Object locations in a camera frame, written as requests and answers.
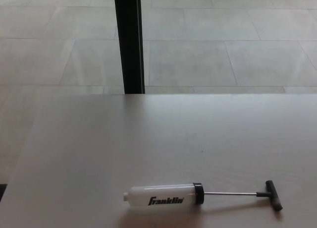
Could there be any white Franklin air pump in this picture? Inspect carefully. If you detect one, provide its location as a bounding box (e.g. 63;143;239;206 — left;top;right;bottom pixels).
123;180;284;211

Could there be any black vertical post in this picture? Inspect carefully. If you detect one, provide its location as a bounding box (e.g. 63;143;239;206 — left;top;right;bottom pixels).
113;0;146;94

